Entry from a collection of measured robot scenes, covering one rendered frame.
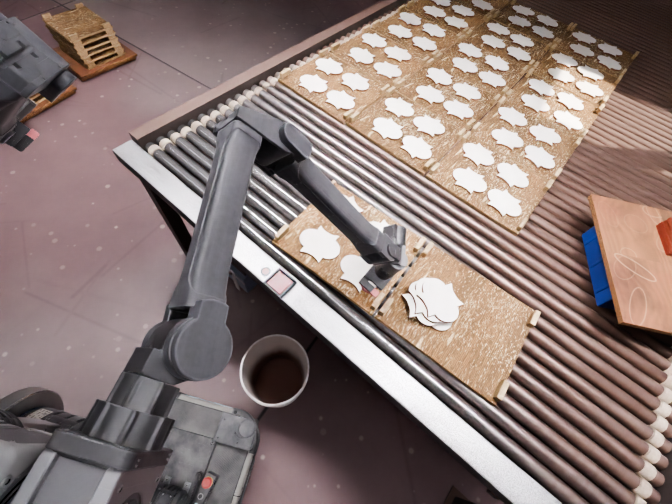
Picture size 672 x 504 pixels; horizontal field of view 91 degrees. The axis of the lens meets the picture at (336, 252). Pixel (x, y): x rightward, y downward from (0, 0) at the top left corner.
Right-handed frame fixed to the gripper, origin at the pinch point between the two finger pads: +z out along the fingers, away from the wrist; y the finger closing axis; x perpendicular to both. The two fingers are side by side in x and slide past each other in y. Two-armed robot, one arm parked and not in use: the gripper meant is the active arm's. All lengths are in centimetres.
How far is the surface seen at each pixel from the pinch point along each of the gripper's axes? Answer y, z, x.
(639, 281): -51, -20, 64
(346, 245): -5.1, 4.8, -13.8
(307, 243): 3.5, 5.5, -23.9
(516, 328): -16.4, -6.8, 43.8
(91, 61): -49, 145, -279
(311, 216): -6.4, 8.3, -30.1
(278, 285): 20.5, 6.1, -21.2
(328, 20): -272, 150, -203
